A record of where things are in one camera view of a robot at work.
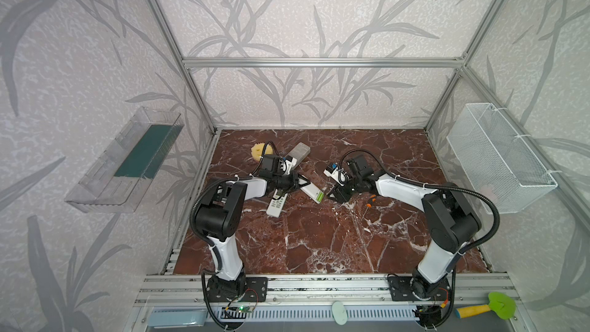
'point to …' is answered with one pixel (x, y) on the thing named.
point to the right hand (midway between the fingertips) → (332, 184)
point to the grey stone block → (299, 152)
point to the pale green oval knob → (339, 313)
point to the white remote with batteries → (313, 192)
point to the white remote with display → (276, 204)
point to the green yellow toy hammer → (501, 303)
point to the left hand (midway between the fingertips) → (311, 176)
